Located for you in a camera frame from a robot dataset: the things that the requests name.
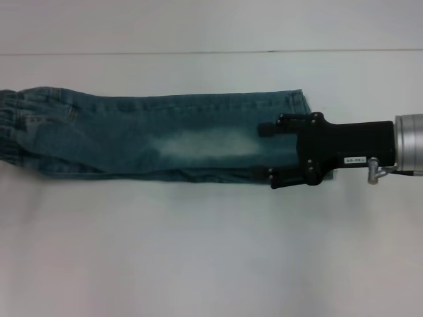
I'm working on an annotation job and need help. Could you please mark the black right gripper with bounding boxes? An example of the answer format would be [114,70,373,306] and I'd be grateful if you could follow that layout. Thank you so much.
[251,112,397,190]

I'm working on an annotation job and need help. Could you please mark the blue denim shorts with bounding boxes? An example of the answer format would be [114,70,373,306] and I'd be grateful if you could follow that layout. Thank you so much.
[0,86,333,183]

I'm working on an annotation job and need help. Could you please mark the silver metal cable connector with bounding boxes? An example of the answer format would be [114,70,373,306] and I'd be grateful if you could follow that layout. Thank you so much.
[366,157,397,184]

